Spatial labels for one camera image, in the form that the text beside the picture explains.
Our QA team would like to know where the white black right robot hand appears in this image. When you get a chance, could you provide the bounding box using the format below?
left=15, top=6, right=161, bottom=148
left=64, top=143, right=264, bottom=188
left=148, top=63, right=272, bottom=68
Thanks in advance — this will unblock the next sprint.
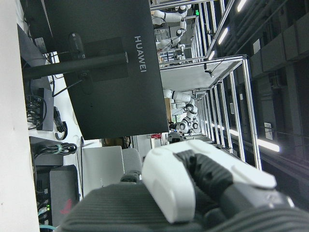
left=56, top=140, right=309, bottom=232

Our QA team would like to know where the grey office chair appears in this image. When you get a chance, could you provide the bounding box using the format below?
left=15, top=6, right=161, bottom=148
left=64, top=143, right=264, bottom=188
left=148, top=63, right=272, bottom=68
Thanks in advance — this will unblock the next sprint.
left=122, top=147, right=143, bottom=175

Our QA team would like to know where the dark grey machine head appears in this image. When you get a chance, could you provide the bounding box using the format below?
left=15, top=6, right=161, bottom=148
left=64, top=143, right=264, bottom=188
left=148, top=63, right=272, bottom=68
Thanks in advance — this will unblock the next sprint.
left=167, top=131, right=184, bottom=144

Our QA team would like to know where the white laptop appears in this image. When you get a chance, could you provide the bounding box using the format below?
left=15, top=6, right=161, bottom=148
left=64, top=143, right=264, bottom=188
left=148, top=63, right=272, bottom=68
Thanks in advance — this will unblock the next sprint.
left=82, top=145, right=125, bottom=197

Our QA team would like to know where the black Huawei monitor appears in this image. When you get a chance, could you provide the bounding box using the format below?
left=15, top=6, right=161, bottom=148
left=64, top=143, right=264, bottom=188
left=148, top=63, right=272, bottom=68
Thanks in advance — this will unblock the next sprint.
left=20, top=0, right=169, bottom=140

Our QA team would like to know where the black computer with red logo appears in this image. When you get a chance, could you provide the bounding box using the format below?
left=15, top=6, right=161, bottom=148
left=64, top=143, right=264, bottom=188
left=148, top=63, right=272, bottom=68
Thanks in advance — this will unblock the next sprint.
left=35, top=164, right=81, bottom=227

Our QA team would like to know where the black hub box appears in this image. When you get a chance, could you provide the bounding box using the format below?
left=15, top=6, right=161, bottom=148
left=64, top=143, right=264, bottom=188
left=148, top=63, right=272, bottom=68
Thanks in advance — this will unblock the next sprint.
left=36, top=87, right=55, bottom=131

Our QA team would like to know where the black monitor stand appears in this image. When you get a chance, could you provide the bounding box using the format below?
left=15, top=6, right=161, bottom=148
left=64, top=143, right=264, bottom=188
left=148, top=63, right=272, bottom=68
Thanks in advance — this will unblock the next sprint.
left=17, top=24, right=129, bottom=81

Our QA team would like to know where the black cylindrical webcam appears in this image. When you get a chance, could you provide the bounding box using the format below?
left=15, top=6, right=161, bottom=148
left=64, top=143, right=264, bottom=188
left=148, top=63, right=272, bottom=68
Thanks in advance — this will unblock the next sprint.
left=68, top=31, right=86, bottom=59

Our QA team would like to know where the coiled black cable green tie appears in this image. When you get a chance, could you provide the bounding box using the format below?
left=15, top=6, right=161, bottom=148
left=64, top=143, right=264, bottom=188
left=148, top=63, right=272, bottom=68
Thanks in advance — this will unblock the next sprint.
left=32, top=142, right=78, bottom=158

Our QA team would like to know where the aluminium cell frame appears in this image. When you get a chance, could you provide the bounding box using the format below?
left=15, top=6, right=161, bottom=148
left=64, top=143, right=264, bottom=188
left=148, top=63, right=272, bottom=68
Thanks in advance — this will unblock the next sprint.
left=149, top=0, right=237, bottom=61
left=159, top=54, right=263, bottom=170

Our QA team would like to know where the black power plug cable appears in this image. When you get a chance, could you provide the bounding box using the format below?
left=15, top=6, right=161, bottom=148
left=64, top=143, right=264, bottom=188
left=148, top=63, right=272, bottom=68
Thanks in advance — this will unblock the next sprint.
left=54, top=106, right=69, bottom=141

